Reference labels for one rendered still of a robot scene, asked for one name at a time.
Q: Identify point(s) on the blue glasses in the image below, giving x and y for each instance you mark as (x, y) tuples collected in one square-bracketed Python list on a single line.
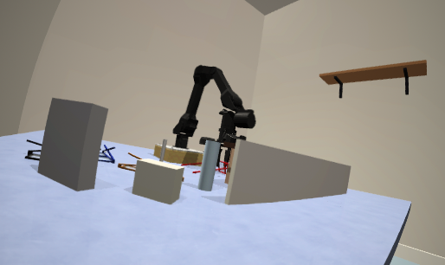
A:
[(104, 158)]

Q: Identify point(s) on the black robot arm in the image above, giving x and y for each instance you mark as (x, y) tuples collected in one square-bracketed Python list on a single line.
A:
[(242, 118)]

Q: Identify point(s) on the orange glasses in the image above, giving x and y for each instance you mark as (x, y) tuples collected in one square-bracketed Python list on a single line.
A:
[(127, 166)]

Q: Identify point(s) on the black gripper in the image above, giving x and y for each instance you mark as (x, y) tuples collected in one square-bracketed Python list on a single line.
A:
[(231, 129)]

